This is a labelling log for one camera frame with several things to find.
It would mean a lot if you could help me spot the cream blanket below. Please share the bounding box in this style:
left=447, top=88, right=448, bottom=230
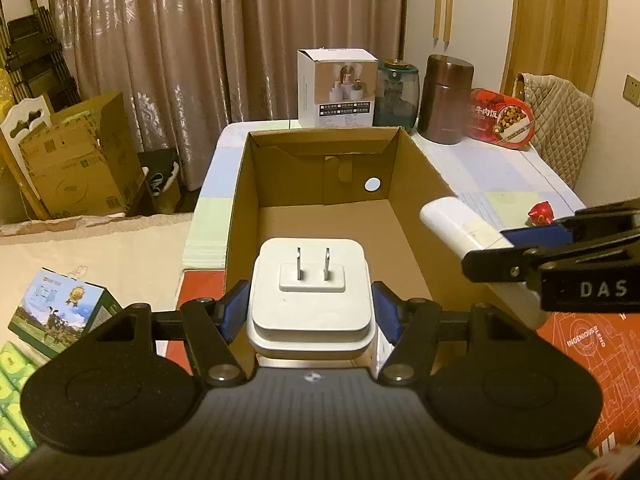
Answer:
left=0, top=212, right=195, bottom=343

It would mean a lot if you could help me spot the quilted beige chair cushion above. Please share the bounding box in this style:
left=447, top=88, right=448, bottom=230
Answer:
left=515, top=72, right=596, bottom=196

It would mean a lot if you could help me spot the wooden door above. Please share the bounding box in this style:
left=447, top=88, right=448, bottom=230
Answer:
left=502, top=0, right=608, bottom=103

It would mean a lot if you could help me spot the beige patterned curtain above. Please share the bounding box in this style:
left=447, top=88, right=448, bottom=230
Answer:
left=47, top=0, right=406, bottom=192

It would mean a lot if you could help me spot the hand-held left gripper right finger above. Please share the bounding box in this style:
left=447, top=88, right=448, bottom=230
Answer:
left=371, top=281, right=536, bottom=386

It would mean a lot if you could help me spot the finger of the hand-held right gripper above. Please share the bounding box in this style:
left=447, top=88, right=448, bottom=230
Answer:
left=461, top=234, right=640, bottom=284
left=500, top=199, right=640, bottom=251

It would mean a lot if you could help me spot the white product box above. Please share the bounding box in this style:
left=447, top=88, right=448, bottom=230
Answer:
left=297, top=47, right=378, bottom=128

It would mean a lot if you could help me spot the small red figurine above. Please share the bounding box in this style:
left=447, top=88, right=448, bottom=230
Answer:
left=529, top=201, right=557, bottom=225

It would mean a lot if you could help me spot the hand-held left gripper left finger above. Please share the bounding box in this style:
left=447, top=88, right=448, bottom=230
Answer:
left=89, top=280, right=251, bottom=387

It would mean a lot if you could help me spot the black sneaker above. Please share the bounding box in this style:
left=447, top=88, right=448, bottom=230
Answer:
left=140, top=161, right=182, bottom=197

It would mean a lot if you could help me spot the stack of green packets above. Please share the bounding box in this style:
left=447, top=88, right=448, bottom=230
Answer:
left=0, top=340, right=42, bottom=467

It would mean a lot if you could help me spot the brown metal canister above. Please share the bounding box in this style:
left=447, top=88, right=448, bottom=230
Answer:
left=417, top=53, right=475, bottom=146

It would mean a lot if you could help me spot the white cylindrical bottle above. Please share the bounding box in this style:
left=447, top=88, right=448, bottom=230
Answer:
left=420, top=197, right=551, bottom=328

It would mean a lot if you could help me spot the white carved wooden board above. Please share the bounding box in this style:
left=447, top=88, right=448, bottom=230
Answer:
left=0, top=92, right=55, bottom=221

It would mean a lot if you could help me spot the printed cardboard carton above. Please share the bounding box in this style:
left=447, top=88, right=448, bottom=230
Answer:
left=20, top=91, right=144, bottom=220

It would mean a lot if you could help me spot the cardboard box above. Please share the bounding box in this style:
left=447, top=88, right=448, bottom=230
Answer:
left=225, top=126, right=501, bottom=376

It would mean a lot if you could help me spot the white plug adapter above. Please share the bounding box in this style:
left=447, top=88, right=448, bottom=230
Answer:
left=245, top=237, right=377, bottom=361

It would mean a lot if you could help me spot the green glass jar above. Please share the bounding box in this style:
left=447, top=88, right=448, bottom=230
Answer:
left=375, top=58, right=421, bottom=128

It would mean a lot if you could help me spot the black folding ladder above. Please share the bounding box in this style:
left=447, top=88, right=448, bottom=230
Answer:
left=0, top=0, right=83, bottom=111

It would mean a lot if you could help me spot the yellow bag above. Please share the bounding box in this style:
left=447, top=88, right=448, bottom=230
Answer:
left=0, top=67, right=13, bottom=126

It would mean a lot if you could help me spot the green milk carton box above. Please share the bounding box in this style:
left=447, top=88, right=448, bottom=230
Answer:
left=7, top=267, right=123, bottom=361

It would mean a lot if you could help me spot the red oval tin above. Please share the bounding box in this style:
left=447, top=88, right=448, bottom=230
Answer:
left=467, top=87, right=536, bottom=152

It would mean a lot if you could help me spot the red printed mat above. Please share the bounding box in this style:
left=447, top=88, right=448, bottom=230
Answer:
left=175, top=269, right=640, bottom=461

